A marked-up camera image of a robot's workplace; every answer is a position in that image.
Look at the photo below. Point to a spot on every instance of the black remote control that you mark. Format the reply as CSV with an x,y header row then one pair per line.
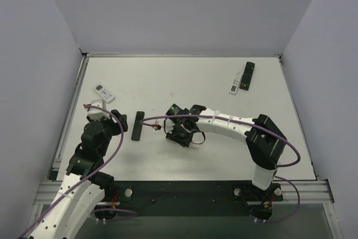
x,y
137,127

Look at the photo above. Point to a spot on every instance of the white AC remote left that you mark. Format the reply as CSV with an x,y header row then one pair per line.
x,y
104,93

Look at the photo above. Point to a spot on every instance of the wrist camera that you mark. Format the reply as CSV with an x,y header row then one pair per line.
x,y
95,110
156,126

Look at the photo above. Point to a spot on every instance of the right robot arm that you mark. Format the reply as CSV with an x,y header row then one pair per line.
x,y
259,134

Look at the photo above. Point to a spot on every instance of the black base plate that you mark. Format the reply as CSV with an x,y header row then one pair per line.
x,y
227,198

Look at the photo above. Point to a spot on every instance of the slim white remote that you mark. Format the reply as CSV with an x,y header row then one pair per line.
x,y
236,83

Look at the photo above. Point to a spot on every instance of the black TV remote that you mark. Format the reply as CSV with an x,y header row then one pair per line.
x,y
247,76

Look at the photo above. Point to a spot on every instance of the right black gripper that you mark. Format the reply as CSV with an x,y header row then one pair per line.
x,y
174,131

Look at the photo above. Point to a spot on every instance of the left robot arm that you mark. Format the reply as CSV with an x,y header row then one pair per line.
x,y
83,185

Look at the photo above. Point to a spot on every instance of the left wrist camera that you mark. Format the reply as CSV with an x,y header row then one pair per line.
x,y
95,110

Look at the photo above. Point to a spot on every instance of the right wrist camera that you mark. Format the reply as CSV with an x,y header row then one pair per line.
x,y
156,126

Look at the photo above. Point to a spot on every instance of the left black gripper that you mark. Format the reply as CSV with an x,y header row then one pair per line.
x,y
119,119

